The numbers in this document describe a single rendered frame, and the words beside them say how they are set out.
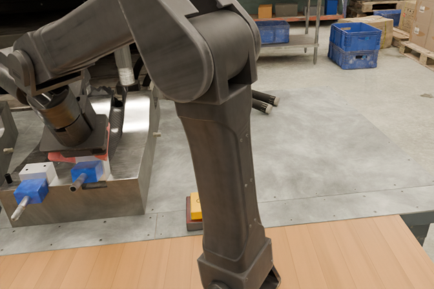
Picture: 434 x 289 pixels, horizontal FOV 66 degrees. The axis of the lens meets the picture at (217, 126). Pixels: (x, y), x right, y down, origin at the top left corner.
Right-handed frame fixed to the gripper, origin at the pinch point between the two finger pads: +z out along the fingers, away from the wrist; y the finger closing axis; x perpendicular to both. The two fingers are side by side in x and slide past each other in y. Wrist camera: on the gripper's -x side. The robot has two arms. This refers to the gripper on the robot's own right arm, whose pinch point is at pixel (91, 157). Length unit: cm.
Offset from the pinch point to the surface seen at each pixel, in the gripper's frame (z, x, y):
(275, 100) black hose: 33, -33, -47
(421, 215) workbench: 7, 15, -62
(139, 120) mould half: 14.4, -17.1, -5.8
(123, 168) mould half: 4.5, 0.8, -5.1
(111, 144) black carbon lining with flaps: 12.3, -9.7, 0.0
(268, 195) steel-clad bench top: 11.0, 6.7, -34.2
